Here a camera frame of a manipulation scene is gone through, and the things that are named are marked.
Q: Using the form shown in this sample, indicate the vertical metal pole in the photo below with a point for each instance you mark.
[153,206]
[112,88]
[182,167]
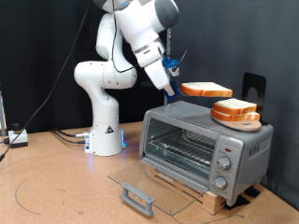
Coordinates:
[168,43]

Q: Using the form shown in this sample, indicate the grey curtain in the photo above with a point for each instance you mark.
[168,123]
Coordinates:
[218,40]

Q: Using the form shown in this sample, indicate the metal stand leg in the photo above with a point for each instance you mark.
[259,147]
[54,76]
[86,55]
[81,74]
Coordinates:
[2,115]

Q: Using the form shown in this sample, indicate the black metal bookend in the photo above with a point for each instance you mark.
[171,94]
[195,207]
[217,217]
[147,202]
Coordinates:
[249,81]

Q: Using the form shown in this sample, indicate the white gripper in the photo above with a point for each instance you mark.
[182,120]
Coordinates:
[154,65]

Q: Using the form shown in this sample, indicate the black curtain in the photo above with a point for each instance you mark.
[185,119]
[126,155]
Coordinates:
[31,62]

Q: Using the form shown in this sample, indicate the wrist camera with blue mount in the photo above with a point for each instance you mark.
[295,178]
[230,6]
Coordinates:
[171,63]

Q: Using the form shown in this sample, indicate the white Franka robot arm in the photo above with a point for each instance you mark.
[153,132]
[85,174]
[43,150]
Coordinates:
[102,77]

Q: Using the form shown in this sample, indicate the white bread slice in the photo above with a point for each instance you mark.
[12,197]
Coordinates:
[233,107]
[233,117]
[205,88]

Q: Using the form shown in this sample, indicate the black tape strip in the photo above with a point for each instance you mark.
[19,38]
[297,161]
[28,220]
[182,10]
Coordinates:
[253,191]

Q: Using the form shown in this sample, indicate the round wooden board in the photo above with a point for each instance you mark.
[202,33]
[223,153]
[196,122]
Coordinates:
[246,126]

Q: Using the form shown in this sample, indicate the glass oven door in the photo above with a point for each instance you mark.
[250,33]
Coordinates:
[137,199]

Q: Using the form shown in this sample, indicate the silver oven knob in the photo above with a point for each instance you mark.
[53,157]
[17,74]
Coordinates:
[224,162]
[220,183]

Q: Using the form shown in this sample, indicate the silver toaster oven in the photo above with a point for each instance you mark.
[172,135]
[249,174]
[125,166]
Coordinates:
[255,155]

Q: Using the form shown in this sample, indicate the emergency stop button box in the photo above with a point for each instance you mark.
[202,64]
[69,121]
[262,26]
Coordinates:
[18,138]

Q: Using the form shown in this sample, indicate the wooden slatted base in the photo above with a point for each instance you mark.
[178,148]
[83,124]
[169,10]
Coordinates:
[215,202]

